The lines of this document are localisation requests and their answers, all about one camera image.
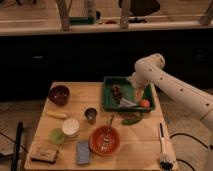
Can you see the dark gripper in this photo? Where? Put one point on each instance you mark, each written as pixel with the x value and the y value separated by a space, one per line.
pixel 117 94

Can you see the light grey towel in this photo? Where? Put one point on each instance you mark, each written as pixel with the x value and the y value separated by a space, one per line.
pixel 127 103

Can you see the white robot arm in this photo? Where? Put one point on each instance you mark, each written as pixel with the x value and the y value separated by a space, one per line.
pixel 150 70

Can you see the green plastic tray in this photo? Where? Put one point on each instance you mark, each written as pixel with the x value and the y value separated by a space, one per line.
pixel 128 92

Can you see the orange tomato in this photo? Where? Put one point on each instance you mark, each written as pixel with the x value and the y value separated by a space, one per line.
pixel 144 103

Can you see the green chili pepper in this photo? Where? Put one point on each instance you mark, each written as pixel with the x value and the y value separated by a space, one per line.
pixel 131 121

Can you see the small metal cup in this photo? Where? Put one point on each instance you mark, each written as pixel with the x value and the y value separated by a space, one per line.
pixel 90 115

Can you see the orange bowl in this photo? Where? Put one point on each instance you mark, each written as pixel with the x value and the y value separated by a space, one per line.
pixel 96 141

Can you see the metal fork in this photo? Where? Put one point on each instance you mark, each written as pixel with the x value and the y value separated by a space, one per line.
pixel 106 137

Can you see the dark brown bowl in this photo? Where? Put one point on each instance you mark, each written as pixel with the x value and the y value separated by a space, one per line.
pixel 59 95

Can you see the white cup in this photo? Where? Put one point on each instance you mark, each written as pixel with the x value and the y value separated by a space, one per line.
pixel 70 127

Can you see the yellow banana piece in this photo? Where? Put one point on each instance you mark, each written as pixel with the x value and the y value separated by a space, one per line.
pixel 56 115

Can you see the blue grey sponge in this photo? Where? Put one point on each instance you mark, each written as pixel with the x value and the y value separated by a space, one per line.
pixel 83 153

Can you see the green plastic cup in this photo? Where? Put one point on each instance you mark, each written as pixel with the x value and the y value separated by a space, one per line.
pixel 56 136

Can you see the green box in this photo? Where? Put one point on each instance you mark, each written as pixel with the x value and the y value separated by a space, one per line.
pixel 81 20

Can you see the wooden table leg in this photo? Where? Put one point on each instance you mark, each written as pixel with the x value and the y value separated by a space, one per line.
pixel 125 8

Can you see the brown wooden block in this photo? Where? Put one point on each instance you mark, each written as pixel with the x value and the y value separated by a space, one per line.
pixel 44 155

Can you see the white handled dish brush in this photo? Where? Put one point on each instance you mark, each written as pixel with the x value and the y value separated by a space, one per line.
pixel 165 160

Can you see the black stand post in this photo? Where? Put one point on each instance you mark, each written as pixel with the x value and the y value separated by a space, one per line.
pixel 16 149

